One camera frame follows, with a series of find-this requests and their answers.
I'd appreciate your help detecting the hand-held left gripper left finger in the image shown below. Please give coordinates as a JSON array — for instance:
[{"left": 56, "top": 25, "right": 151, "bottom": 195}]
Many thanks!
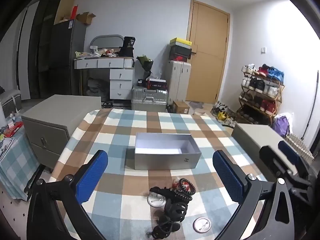
[{"left": 26, "top": 150, "right": 109, "bottom": 240}]

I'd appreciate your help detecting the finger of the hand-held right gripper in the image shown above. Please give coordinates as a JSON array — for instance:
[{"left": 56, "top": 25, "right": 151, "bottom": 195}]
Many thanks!
[
  {"left": 259, "top": 145, "right": 310, "bottom": 193},
  {"left": 278, "top": 141, "right": 320, "bottom": 188}
]

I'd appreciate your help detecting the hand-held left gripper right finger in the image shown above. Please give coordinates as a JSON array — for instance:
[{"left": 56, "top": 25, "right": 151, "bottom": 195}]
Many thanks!
[{"left": 212, "top": 150, "right": 298, "bottom": 240}]

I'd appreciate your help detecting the round pin badge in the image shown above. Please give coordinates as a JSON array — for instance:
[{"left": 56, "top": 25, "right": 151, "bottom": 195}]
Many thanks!
[
  {"left": 147, "top": 194, "right": 167, "bottom": 207},
  {"left": 193, "top": 217, "right": 212, "bottom": 233}
]

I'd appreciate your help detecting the silver grey cardboard box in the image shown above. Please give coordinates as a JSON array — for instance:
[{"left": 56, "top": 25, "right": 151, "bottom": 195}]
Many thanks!
[{"left": 134, "top": 132, "right": 202, "bottom": 170}]

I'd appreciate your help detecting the ribbed grey panel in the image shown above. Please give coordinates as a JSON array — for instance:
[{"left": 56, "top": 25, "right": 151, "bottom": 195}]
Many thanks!
[{"left": 285, "top": 134, "right": 315, "bottom": 163}]

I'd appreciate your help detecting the purple bag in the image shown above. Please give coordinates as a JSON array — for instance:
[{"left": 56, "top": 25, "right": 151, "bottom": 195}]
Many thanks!
[{"left": 274, "top": 115, "right": 290, "bottom": 137}]

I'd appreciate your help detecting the checked tablecloth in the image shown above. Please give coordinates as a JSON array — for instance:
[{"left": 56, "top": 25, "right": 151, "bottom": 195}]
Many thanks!
[{"left": 49, "top": 109, "right": 269, "bottom": 240}]

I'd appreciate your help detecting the long black stick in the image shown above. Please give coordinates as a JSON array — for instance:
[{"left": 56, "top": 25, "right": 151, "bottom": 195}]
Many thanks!
[{"left": 301, "top": 71, "right": 320, "bottom": 140}]

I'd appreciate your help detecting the pile of shoes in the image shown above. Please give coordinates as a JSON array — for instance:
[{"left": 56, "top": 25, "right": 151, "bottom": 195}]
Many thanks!
[{"left": 211, "top": 101, "right": 238, "bottom": 128}]

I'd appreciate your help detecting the wooden shoe rack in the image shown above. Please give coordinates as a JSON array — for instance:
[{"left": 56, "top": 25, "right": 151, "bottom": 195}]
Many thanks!
[{"left": 236, "top": 65, "right": 285, "bottom": 127}]

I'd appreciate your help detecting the row of shoes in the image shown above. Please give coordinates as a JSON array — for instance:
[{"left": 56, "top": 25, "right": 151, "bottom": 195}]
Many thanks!
[{"left": 239, "top": 64, "right": 285, "bottom": 114}]

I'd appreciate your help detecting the blue checked cloth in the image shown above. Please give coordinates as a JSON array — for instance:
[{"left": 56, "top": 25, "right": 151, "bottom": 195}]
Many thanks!
[{"left": 0, "top": 130, "right": 38, "bottom": 202}]

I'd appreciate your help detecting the closed cardboard box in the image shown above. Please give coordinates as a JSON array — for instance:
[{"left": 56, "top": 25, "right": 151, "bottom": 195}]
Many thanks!
[{"left": 172, "top": 100, "right": 190, "bottom": 115}]

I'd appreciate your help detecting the white perforated board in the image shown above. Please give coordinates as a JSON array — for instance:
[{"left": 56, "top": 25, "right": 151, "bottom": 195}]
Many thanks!
[{"left": 0, "top": 185, "right": 28, "bottom": 240}]

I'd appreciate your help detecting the dark grey bag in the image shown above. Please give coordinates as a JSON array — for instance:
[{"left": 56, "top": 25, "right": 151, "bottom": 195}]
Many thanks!
[{"left": 86, "top": 77, "right": 110, "bottom": 98}]

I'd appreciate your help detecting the red packet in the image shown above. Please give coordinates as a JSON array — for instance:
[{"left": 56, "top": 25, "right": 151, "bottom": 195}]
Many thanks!
[{"left": 6, "top": 121, "right": 23, "bottom": 138}]

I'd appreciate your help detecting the silver suitcase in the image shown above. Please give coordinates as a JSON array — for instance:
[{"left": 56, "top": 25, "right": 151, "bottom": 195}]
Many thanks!
[{"left": 131, "top": 85, "right": 168, "bottom": 112}]

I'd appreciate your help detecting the white dressing table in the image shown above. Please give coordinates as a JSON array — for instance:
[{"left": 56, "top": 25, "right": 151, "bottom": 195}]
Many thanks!
[{"left": 74, "top": 56, "right": 135, "bottom": 100}]

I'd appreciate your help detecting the white upright suitcase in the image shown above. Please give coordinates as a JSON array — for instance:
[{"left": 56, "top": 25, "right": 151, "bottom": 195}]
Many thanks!
[{"left": 166, "top": 60, "right": 192, "bottom": 105}]

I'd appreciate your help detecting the grey fabric storage box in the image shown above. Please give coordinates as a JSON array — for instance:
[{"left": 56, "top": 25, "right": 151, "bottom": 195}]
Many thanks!
[{"left": 1, "top": 89, "right": 22, "bottom": 117}]

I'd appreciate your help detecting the black wrapped flower bouquet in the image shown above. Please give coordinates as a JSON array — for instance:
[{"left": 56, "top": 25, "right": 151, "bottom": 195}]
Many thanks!
[{"left": 136, "top": 54, "right": 154, "bottom": 80}]

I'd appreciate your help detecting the black refrigerator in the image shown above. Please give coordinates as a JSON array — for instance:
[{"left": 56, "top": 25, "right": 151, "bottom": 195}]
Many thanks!
[{"left": 49, "top": 19, "right": 87, "bottom": 97}]

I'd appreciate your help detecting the pile of desk clutter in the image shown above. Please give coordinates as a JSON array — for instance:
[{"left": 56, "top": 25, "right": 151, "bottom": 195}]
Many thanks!
[{"left": 75, "top": 46, "right": 120, "bottom": 59}]

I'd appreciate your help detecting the black and red shoe box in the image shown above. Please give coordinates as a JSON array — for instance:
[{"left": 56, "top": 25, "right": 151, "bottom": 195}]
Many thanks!
[{"left": 169, "top": 53, "right": 188, "bottom": 62}]

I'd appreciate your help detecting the dark wardrobe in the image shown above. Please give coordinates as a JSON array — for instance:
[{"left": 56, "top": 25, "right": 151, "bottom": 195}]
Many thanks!
[{"left": 27, "top": 0, "right": 59, "bottom": 99}]

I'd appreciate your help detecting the black shopping bag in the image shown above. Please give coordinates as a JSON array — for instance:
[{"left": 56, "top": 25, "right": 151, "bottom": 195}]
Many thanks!
[{"left": 119, "top": 36, "right": 137, "bottom": 57}]

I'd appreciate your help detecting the wooden door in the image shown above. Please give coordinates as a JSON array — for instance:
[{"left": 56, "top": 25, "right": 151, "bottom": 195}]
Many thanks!
[{"left": 186, "top": 0, "right": 230, "bottom": 104}]

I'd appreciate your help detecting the arched mirror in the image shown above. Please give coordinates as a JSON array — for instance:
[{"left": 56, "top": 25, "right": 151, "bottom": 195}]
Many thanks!
[{"left": 89, "top": 34, "right": 124, "bottom": 52}]

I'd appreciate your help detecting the yellow shoe box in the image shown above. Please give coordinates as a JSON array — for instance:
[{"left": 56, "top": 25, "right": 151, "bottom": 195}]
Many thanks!
[{"left": 169, "top": 37, "right": 192, "bottom": 47}]

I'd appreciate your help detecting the open cardboard box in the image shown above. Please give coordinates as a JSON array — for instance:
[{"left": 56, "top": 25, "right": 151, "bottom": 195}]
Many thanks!
[{"left": 76, "top": 12, "right": 97, "bottom": 25}]

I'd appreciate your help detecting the flat cardboard sheet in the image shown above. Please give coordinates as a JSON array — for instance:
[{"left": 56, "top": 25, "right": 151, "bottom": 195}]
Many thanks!
[{"left": 54, "top": 0, "right": 77, "bottom": 25}]

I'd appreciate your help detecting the black bead chain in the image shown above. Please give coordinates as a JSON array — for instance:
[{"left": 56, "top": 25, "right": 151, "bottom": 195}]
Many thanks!
[{"left": 149, "top": 186, "right": 193, "bottom": 202}]

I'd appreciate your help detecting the grey nightstand with handle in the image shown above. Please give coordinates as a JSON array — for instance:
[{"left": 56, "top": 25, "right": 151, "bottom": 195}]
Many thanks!
[{"left": 21, "top": 94, "right": 102, "bottom": 173}]

